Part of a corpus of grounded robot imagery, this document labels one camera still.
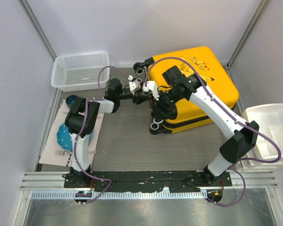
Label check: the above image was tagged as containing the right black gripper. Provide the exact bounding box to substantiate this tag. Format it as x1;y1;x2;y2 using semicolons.
150;86;184;121

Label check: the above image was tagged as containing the yellow cartoon hard-shell suitcase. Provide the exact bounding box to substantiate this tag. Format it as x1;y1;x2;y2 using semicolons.
133;46;239;135

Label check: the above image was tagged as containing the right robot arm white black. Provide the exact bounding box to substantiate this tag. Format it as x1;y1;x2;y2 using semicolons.
145;66;259;186

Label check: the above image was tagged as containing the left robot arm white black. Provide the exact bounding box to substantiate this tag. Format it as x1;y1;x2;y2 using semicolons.
63;78;149;188

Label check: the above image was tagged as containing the small blue cup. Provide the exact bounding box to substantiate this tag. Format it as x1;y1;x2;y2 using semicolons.
66;95;77;109

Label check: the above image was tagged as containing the white perforated plastic basket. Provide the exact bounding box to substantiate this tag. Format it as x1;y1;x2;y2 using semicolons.
51;51;110;92

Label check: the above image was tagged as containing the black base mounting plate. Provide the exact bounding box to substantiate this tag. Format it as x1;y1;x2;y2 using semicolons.
62;170;232;193

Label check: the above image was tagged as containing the blue dotted plate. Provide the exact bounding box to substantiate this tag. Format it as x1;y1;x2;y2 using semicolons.
56;123;94;151

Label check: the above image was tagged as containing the silver fork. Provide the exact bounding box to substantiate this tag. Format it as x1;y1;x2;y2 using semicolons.
55;150;72;156

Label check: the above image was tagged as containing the patterned white placemat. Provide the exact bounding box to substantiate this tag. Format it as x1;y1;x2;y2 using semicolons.
39;98;113;171

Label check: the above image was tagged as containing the white compartment organizer tray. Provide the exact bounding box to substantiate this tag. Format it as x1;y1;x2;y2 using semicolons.
235;103;283;172

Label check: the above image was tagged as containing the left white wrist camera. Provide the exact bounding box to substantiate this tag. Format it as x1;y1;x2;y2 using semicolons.
128;75;142;94

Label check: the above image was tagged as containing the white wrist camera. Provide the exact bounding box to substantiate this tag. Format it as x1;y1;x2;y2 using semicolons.
128;75;142;94
142;81;159;100

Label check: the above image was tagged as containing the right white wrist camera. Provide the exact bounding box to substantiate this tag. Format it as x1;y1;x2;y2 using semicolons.
142;81;159;100

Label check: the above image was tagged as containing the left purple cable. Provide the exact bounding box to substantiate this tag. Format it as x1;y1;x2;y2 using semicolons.
72;65;134;204

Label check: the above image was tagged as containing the purple cable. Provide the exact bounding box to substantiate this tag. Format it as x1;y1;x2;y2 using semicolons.
72;65;134;204
143;57;283;206

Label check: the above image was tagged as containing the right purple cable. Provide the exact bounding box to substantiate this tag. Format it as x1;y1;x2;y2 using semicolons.
143;57;283;206

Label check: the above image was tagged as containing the aluminium rail frame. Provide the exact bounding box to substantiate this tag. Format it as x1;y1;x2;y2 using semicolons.
20;171;278;200

